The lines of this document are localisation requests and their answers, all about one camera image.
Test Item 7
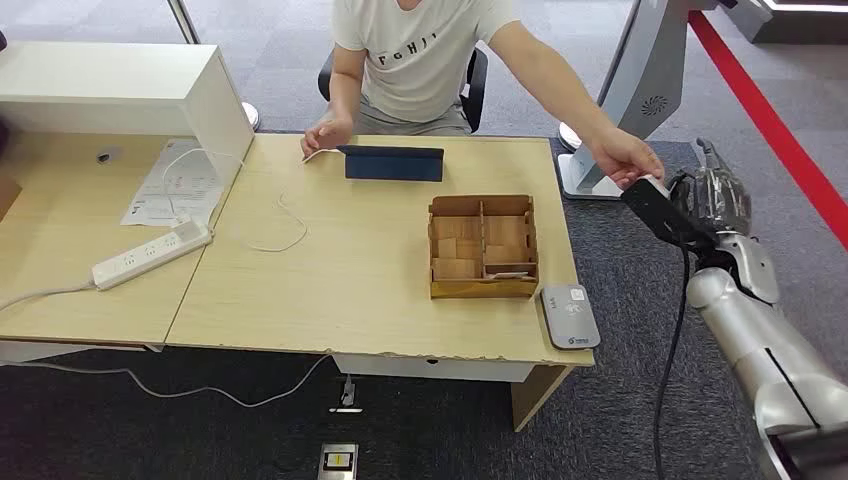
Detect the person's right hand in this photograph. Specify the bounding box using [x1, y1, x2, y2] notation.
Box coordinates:
[299, 117, 356, 158]

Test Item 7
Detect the person's left hand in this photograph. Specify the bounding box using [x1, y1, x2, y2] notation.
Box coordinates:
[588, 127, 666, 191]

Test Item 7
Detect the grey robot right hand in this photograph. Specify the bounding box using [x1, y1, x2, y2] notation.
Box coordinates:
[685, 137, 753, 236]

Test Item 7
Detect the wooden compartment box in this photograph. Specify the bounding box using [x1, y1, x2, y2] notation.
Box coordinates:
[427, 193, 541, 300]

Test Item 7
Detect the person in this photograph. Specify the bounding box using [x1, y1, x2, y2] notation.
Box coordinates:
[299, 0, 666, 191]

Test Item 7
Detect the grey card reader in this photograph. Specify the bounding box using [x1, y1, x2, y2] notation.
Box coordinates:
[539, 284, 602, 351]

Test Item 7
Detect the dark blue tablet case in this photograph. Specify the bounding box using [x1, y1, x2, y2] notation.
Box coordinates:
[336, 144, 446, 183]

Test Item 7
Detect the grey kiosk stand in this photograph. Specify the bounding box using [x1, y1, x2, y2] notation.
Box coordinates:
[557, 0, 720, 201]

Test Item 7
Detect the red floor tape stripe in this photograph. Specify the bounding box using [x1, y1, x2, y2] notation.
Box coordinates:
[687, 9, 848, 253]

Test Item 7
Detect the printed paper sheet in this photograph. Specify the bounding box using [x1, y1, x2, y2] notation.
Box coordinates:
[120, 137, 227, 229]

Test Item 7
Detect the black office chair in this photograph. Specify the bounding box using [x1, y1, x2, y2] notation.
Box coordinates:
[317, 47, 490, 134]

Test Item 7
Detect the white charger plug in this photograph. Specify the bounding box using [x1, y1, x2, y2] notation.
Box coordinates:
[173, 213, 208, 243]

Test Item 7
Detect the slanted metal pole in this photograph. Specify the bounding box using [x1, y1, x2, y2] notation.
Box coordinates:
[166, 0, 201, 46]

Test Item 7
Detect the grey plinth with light strip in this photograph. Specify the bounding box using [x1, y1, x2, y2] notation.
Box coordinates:
[718, 0, 848, 46]

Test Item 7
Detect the white power strip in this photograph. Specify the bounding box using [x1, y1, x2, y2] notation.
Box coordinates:
[91, 217, 215, 292]

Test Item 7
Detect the white desk shelf unit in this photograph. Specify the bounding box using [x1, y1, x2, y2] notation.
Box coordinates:
[0, 41, 256, 193]

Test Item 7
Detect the white under-desk drawer panel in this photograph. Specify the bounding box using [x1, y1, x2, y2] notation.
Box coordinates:
[331, 352, 535, 384]

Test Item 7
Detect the wooden desk leg panel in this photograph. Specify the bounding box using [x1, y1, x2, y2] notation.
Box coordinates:
[510, 365, 574, 433]

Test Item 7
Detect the grey floor plug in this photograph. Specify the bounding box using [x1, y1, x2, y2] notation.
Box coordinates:
[328, 374, 364, 415]

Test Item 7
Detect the metal floor socket box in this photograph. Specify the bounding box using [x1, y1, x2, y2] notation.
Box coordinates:
[317, 442, 360, 480]

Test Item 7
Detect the brown cardboard box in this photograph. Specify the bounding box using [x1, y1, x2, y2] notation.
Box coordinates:
[0, 175, 23, 223]

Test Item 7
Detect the thin white charging cable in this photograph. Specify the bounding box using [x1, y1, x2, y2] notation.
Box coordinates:
[160, 146, 346, 254]

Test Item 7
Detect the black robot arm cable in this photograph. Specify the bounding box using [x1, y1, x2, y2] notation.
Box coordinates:
[652, 170, 694, 480]

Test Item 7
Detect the white floor cable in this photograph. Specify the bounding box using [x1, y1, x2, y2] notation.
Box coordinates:
[0, 354, 333, 409]

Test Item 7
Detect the white power strip cord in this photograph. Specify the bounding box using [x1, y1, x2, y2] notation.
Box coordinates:
[0, 281, 97, 313]

